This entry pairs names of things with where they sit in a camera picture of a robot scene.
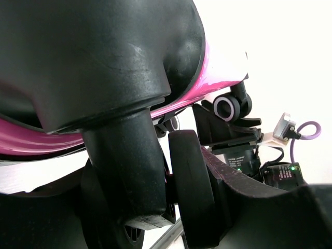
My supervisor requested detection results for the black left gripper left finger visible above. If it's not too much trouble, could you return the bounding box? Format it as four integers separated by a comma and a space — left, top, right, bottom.
1, 166, 109, 248

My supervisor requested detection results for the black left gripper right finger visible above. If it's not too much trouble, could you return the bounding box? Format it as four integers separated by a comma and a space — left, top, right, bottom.
202, 148, 331, 248

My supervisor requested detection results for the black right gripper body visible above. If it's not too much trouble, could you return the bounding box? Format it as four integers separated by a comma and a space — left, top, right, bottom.
192, 100, 262, 147

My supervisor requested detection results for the pink hard-shell suitcase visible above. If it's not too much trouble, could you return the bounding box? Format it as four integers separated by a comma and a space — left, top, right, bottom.
1, 1, 248, 248

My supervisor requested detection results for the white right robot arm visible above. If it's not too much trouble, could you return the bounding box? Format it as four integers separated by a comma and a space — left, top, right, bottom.
192, 101, 305, 191

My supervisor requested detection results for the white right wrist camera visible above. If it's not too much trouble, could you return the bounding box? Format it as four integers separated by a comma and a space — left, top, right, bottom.
258, 113, 296, 148

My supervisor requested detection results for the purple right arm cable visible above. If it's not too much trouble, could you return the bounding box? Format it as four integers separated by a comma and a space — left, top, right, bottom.
289, 121, 322, 164

